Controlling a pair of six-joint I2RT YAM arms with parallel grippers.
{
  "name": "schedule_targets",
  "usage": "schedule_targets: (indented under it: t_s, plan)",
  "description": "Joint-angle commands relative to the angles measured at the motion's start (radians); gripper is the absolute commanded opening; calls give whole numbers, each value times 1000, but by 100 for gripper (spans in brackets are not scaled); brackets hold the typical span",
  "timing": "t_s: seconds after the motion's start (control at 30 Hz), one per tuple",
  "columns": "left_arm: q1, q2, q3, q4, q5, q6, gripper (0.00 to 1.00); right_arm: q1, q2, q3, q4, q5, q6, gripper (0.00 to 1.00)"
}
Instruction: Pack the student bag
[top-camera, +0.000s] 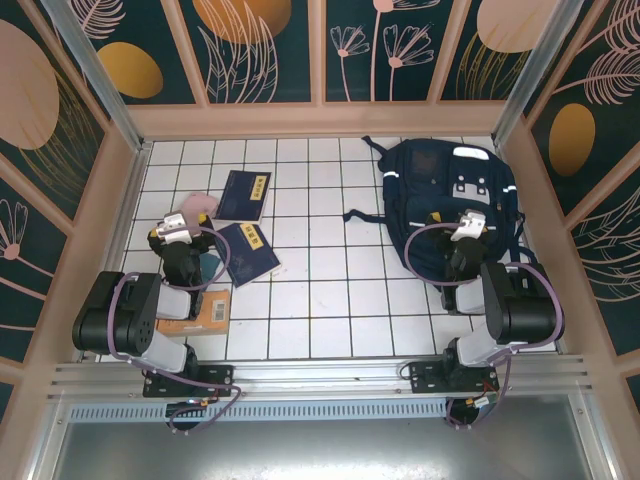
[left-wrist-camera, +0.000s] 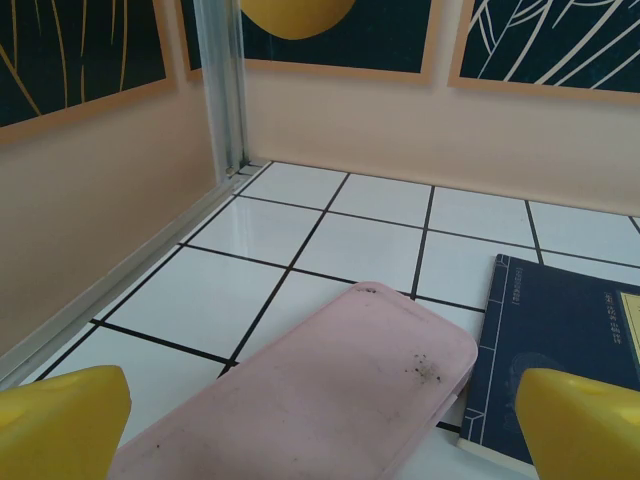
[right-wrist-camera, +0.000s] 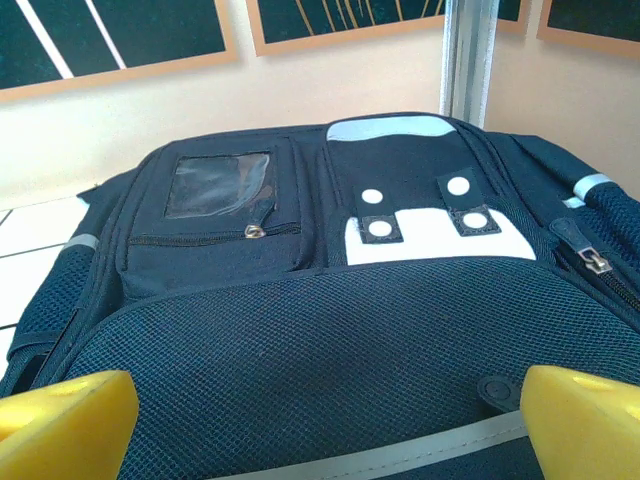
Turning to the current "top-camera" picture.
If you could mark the pink pencil case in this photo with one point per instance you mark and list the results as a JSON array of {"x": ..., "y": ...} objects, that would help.
[{"x": 197, "y": 206}]

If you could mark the navy book with yellow label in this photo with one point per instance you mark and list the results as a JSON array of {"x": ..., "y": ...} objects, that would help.
[
  {"x": 250, "y": 255},
  {"x": 240, "y": 197}
]

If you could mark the navy blue backpack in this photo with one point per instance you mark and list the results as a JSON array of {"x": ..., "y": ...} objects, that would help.
[{"x": 425, "y": 170}]

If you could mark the orange cardboard box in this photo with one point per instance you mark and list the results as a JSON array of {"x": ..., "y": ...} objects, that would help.
[{"x": 215, "y": 310}]

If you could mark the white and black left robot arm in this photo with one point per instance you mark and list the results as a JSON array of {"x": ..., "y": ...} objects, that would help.
[{"x": 120, "y": 320}]

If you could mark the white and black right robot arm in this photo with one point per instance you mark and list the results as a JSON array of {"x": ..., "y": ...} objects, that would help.
[{"x": 525, "y": 310}]

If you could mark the grey metal sheet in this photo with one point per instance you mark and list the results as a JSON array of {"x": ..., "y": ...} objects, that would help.
[{"x": 320, "y": 450}]

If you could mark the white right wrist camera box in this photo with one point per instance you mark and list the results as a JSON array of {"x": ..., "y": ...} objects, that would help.
[{"x": 470, "y": 225}]

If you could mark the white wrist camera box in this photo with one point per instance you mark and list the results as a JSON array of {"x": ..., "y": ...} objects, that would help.
[
  {"x": 175, "y": 227},
  {"x": 470, "y": 225}
]

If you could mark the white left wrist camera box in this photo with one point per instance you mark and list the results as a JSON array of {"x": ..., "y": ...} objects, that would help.
[{"x": 175, "y": 227}]

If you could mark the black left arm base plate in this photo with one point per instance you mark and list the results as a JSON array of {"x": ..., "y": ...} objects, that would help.
[{"x": 220, "y": 377}]

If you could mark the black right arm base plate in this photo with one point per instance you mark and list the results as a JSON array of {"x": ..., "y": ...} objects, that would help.
[{"x": 425, "y": 377}]

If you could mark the aluminium corner post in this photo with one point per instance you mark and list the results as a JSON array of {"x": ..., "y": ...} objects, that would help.
[
  {"x": 100, "y": 80},
  {"x": 530, "y": 65}
]

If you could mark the aluminium mounting rail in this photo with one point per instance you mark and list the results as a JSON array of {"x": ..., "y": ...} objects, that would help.
[{"x": 320, "y": 375}]

